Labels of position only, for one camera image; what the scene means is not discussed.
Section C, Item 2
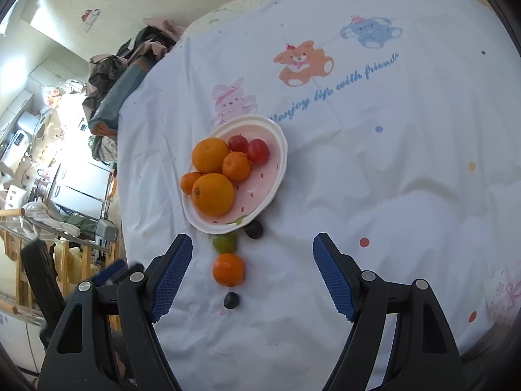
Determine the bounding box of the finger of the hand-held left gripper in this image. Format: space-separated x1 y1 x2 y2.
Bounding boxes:
92 260 145 288

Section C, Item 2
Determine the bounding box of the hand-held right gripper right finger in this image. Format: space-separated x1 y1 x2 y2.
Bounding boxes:
313 232 467 391

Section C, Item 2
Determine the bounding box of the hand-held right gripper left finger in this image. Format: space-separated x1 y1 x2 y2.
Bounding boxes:
37 233 194 391

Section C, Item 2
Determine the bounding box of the small tangerine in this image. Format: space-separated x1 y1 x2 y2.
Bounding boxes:
180 172 203 195
212 253 246 287
222 152 252 182

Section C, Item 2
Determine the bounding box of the large orange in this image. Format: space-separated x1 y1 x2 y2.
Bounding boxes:
191 173 236 217
191 137 231 174

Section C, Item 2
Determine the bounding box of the pink strawberry print plate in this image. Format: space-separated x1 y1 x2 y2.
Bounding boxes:
180 114 289 235

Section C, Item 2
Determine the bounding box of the grey stool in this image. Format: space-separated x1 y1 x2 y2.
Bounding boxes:
95 218 120 245

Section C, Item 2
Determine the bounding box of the green cherry tomato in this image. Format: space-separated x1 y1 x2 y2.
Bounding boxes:
213 233 238 254

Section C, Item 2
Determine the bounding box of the white kitchen cabinet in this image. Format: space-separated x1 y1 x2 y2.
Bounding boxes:
47 161 117 214

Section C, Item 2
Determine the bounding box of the white cartoon print bedsheet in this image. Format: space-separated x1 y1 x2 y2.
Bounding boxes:
116 0 521 391

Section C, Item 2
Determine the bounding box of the white rice cooker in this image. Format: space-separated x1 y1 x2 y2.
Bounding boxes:
0 128 34 159

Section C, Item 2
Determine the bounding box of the white pillow with pink bow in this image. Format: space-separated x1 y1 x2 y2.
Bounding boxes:
484 267 521 328

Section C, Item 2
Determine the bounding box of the orange plastic bag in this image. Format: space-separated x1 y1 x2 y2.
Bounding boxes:
41 85 66 107

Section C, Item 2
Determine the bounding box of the pile of dark clothes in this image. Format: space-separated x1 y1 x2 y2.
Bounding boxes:
82 18 188 164

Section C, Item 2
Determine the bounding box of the red wall sticker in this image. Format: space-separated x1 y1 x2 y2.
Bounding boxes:
80 8 101 33

